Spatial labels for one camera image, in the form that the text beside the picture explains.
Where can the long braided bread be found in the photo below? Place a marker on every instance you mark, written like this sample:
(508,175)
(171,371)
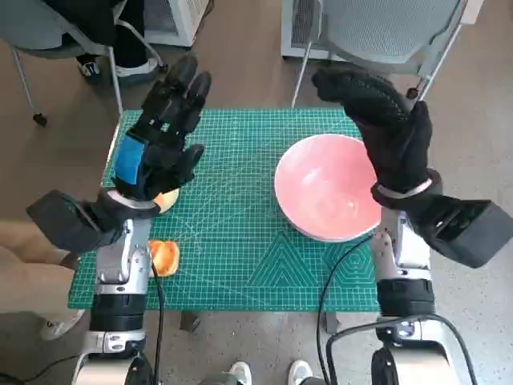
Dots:
(166,258)

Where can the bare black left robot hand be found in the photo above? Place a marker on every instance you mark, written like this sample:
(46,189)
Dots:
(160,132)

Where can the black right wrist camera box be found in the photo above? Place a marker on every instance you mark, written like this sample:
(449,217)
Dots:
(473,232)

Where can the round bread bun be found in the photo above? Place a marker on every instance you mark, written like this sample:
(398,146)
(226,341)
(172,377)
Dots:
(170,200)

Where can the pink bowl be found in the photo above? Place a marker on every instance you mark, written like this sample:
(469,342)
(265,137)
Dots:
(320,188)

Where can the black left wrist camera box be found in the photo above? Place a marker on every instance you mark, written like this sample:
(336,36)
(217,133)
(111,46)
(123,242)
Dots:
(60,216)

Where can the person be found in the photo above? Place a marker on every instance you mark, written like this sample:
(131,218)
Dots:
(132,40)
(24,256)

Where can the grey chair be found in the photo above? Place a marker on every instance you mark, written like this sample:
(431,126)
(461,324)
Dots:
(32,24)
(380,28)

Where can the white appliance with grill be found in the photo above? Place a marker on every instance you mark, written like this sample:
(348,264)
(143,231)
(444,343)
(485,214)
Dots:
(290,24)

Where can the white shoe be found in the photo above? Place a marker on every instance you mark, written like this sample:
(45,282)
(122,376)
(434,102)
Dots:
(300,373)
(240,373)

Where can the green cutting mat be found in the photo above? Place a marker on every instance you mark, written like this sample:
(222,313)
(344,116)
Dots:
(232,160)

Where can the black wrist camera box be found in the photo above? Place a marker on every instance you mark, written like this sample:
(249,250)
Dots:
(473,232)
(60,216)

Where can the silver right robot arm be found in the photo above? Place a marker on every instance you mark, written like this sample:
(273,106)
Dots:
(405,297)

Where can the table leg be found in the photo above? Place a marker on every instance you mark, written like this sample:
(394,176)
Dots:
(190,321)
(332,321)

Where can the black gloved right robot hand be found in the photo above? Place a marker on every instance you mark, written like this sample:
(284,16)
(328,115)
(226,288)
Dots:
(384,132)

